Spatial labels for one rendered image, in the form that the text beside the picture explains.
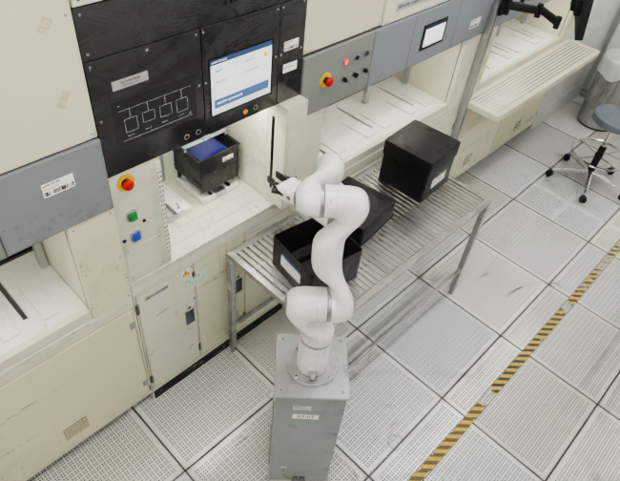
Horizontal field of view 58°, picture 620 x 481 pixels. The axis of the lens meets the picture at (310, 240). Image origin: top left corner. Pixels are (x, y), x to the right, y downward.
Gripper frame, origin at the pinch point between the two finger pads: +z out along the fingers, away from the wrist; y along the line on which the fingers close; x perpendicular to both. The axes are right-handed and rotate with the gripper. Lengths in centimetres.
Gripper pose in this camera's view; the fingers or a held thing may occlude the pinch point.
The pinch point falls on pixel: (275, 177)
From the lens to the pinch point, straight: 225.7
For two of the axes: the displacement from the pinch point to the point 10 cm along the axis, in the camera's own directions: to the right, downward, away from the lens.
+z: -7.1, -5.3, 4.6
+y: 7.0, -4.6, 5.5
